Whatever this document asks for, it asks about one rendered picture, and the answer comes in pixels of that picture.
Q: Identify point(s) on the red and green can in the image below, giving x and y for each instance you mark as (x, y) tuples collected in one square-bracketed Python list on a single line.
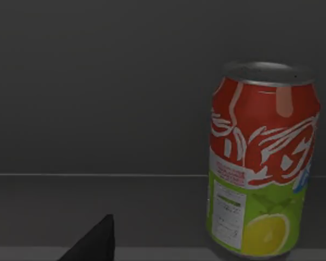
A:
[(260, 163)]

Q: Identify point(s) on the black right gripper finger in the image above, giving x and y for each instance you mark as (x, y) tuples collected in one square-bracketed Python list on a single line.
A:
[(97, 242)]

